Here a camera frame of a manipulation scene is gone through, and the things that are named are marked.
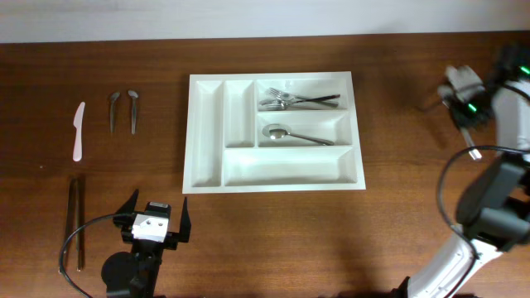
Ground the dark chopstick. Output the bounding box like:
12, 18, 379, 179
64, 177, 77, 240
75, 178, 84, 272

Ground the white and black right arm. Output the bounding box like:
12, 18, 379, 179
389, 44, 529, 297

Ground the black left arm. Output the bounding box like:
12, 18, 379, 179
101, 190, 191, 297

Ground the white cutlery tray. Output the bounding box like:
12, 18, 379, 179
182, 72, 366, 194

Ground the silver fork with long handle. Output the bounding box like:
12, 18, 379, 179
267, 88, 341, 108

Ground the left dark chopstick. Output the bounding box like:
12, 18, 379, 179
64, 177, 77, 240

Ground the right small grey spoon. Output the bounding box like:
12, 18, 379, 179
128, 89, 139, 135

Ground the black left camera cable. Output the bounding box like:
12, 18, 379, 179
58, 213, 134, 298

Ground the right dark chopstick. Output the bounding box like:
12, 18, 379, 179
75, 178, 84, 272

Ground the small grey spoon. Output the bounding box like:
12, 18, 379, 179
128, 89, 139, 135
109, 92, 121, 133

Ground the left small grey spoon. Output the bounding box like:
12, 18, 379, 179
109, 92, 121, 133

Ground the pink plastic knife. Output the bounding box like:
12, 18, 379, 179
73, 102, 85, 162

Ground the large silver spoon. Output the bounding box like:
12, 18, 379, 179
460, 127, 482, 161
262, 123, 335, 146

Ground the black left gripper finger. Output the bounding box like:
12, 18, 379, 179
116, 189, 139, 214
179, 198, 191, 242

